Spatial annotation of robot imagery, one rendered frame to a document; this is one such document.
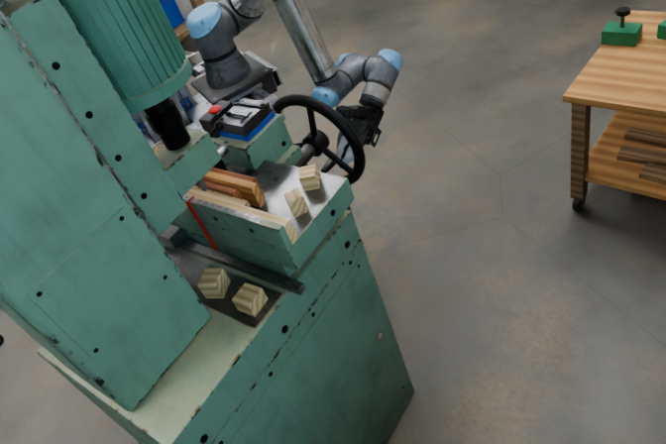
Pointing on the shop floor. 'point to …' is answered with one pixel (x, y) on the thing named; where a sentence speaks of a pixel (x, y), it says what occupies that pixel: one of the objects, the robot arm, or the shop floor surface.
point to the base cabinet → (325, 373)
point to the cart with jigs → (600, 173)
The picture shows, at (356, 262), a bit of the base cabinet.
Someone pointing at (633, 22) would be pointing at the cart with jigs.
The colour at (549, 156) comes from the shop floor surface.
